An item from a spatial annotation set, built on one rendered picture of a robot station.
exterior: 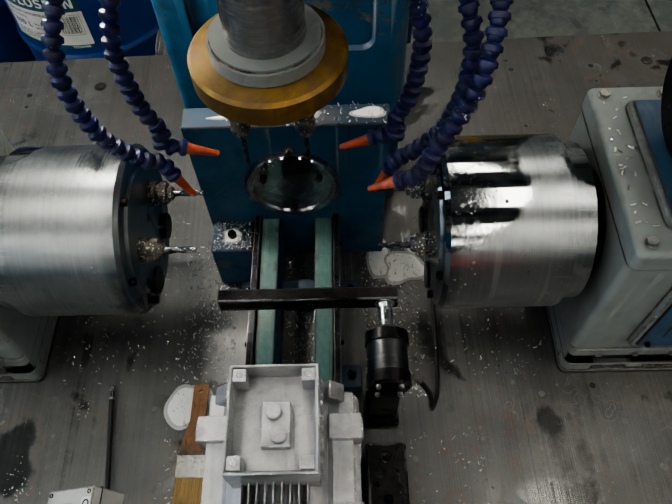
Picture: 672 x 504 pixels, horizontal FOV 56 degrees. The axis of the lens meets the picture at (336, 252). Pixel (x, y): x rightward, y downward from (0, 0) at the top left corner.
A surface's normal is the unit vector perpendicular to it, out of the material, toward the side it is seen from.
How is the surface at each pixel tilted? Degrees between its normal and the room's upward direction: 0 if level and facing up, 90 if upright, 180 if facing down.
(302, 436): 0
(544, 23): 0
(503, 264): 62
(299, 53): 0
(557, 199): 21
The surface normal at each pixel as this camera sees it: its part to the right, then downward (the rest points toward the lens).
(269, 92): -0.03, -0.53
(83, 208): -0.02, -0.19
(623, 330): 0.01, 0.84
